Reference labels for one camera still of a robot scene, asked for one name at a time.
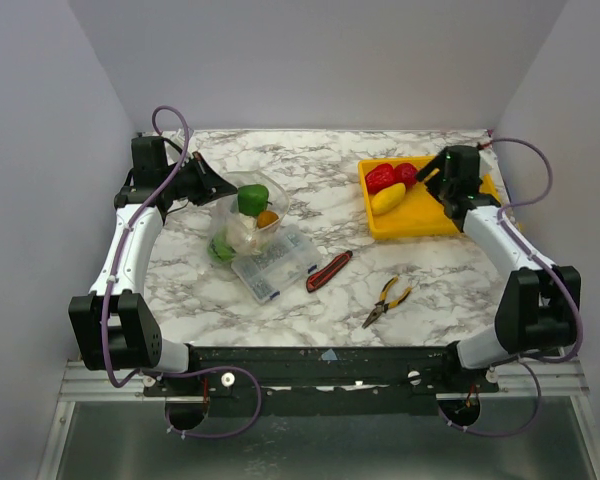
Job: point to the red tomato toy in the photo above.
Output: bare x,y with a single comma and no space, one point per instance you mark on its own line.
406,173

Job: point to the white cauliflower toy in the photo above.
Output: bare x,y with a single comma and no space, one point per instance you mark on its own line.
240,233

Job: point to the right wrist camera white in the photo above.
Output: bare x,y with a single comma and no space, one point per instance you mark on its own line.
488,161

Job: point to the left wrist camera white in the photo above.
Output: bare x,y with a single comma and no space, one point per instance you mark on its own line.
182,140

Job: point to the yellow lemon toy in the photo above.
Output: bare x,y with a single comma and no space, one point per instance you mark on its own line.
387,199

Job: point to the clear screw organizer box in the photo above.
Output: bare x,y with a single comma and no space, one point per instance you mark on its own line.
290,256

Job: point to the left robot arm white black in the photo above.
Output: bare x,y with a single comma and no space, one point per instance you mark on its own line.
113,324

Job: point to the yellow plastic tray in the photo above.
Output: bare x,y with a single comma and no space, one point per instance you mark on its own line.
420,214

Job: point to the orange round fruit toy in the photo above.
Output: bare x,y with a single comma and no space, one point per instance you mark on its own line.
266,218

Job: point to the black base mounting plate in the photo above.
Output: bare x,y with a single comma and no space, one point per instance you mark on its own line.
229,390

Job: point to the red black utility knife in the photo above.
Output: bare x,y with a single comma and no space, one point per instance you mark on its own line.
321,277

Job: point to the yellow handled pliers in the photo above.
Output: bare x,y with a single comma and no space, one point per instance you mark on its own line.
384,303

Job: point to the clear zip top bag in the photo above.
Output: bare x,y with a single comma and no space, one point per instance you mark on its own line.
279,202

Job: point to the red bell pepper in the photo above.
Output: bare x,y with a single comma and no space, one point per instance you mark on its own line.
381,177

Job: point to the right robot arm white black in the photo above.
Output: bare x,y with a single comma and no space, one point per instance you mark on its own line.
539,308

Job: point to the green bell pepper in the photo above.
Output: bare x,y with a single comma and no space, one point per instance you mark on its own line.
252,199

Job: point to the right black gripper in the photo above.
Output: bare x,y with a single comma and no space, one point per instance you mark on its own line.
440,170

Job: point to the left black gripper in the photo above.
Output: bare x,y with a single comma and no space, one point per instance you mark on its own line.
218,186

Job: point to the green watermelon ball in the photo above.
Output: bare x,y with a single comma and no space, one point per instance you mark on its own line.
219,251

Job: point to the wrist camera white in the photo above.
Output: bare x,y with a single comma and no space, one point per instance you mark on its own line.
488,161
182,140

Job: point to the aluminium extrusion rail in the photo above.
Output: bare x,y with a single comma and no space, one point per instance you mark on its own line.
540,377

